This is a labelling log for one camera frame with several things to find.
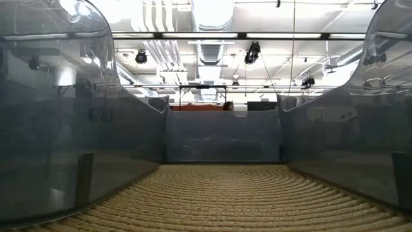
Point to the orange partition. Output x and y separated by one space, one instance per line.
196 107

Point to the person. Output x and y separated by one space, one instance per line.
228 106

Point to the clear grey plastic tray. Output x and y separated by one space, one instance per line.
341 145
64 135
222 135

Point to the black monitor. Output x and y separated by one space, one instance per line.
262 106

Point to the black hanging spotlight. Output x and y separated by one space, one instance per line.
308 82
252 53
141 57

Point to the long ceiling light strip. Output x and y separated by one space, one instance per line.
199 35

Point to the round woven straw placemat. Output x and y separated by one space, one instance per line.
225 199

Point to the black metal gantry frame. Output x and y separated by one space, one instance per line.
202 86

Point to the silver ventilation duct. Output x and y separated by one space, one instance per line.
210 19

